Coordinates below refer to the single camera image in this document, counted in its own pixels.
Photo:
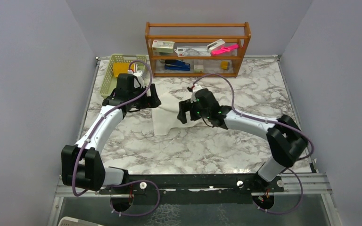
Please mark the wooden shelf rack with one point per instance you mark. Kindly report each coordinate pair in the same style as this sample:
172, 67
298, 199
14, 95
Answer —
198, 35

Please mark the blue black stapler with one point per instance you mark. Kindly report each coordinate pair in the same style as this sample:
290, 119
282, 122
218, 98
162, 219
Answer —
172, 64

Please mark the white stapler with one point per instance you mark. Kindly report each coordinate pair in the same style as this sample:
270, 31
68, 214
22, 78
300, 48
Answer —
216, 45

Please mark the small white eraser box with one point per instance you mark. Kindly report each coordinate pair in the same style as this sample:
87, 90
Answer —
198, 66

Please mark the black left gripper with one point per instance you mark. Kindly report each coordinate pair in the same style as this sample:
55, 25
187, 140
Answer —
149, 101

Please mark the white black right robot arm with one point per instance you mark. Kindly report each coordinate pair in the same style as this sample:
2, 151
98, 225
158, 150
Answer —
283, 135

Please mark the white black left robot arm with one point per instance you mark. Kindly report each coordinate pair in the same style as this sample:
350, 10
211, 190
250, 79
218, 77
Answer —
81, 163

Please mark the cream white towel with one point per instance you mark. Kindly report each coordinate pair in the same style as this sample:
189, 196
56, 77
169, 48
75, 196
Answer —
165, 116

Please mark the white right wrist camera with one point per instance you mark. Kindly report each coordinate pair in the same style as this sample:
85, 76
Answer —
193, 89

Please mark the yellow brown bear towel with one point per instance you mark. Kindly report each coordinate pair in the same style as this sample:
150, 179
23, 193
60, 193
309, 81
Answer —
119, 68

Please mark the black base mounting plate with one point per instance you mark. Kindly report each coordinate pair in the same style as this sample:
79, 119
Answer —
187, 189

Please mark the green plastic basket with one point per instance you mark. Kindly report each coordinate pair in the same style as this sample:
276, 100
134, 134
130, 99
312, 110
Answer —
109, 82

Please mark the white tray corner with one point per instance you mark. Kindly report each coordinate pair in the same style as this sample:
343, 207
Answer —
69, 221

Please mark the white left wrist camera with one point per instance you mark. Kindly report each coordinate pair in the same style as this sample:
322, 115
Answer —
139, 79

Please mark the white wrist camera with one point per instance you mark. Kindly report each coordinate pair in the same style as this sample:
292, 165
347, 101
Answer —
139, 79
193, 89

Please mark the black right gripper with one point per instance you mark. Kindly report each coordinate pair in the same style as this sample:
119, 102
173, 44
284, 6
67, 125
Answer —
185, 105

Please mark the small yellow block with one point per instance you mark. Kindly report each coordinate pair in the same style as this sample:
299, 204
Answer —
225, 65

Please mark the white green box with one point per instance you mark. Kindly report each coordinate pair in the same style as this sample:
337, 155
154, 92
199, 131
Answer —
162, 46

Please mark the aluminium rail frame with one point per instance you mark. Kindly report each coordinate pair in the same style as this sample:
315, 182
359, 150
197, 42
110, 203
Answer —
304, 202

